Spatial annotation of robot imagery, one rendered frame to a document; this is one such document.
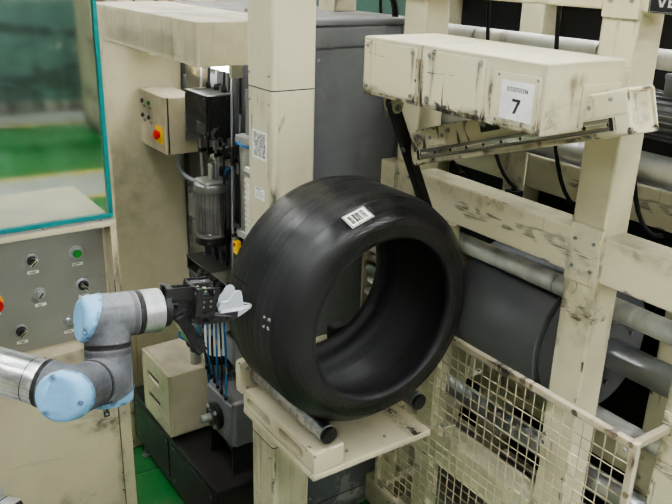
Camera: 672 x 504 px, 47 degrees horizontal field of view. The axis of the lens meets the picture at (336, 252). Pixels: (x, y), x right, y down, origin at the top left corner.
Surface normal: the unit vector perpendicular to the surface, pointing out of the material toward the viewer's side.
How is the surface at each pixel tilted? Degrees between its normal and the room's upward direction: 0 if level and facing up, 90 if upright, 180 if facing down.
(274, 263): 58
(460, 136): 90
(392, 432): 0
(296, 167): 90
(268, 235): 49
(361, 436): 0
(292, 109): 90
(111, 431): 90
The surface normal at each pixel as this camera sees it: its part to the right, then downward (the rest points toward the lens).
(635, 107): 0.54, 0.00
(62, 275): 0.56, 0.31
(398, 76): -0.83, 0.18
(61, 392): -0.09, 0.07
